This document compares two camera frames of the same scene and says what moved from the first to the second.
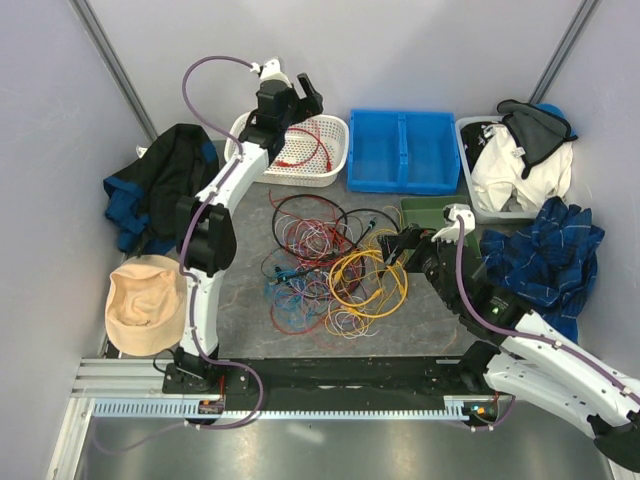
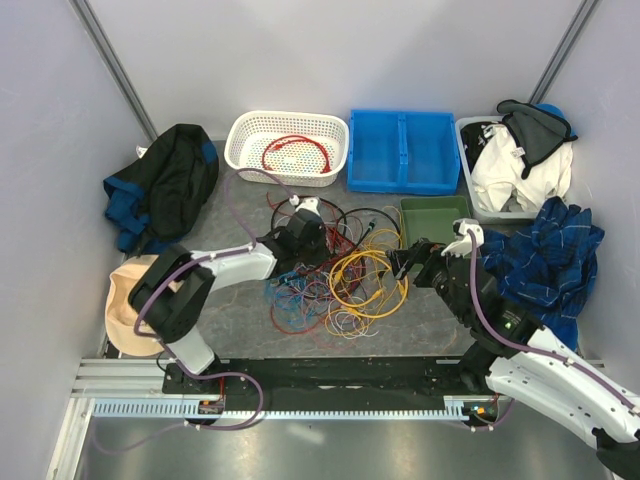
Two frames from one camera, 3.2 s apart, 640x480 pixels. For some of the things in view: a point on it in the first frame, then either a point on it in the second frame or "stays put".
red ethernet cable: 285,163 to 303,139
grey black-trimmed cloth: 535,131 stays put
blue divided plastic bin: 403,152 stays put
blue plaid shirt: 549,263 stays put
